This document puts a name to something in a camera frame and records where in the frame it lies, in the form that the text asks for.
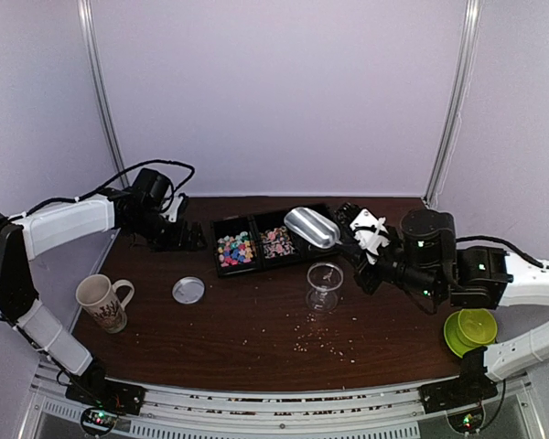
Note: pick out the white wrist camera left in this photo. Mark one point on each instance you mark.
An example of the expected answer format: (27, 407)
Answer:
(179, 203)

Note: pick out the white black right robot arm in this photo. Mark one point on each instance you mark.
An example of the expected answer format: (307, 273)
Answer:
(426, 257)

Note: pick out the silver metal scoop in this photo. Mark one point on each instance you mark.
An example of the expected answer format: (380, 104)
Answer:
(313, 227)

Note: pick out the green saucer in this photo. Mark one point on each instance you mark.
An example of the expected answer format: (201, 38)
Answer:
(452, 338)

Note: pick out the beige patterned ceramic mug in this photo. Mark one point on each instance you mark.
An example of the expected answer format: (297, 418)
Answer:
(105, 301)

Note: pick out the aluminium corner post left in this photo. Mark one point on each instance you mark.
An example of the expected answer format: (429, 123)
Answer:
(103, 106)

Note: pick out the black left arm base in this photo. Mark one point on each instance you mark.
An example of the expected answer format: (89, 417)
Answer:
(106, 401)

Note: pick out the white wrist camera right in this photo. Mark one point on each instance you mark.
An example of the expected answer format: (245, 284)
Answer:
(359, 225)

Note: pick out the green bowl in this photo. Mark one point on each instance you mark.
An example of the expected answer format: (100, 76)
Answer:
(476, 327)

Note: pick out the aluminium corner post right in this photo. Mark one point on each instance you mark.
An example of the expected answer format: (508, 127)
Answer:
(448, 139)

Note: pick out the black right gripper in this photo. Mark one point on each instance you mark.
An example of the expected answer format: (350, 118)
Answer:
(361, 273)

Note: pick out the black three-compartment candy tray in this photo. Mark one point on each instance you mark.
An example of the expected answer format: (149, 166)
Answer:
(259, 242)

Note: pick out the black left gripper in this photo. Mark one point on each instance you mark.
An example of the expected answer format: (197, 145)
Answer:
(175, 243)

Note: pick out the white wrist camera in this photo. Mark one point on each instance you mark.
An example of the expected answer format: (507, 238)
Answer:
(359, 225)
(179, 203)

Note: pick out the silver metal jar lid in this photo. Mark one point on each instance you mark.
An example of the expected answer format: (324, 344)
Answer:
(188, 290)

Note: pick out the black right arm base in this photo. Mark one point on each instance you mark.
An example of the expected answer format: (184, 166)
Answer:
(462, 397)

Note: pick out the clear plastic jar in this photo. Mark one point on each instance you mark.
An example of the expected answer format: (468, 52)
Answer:
(324, 280)

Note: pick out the aluminium corner post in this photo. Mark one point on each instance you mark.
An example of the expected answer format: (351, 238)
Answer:
(448, 139)
(103, 106)

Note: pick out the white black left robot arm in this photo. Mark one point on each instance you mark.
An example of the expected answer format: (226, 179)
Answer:
(151, 207)

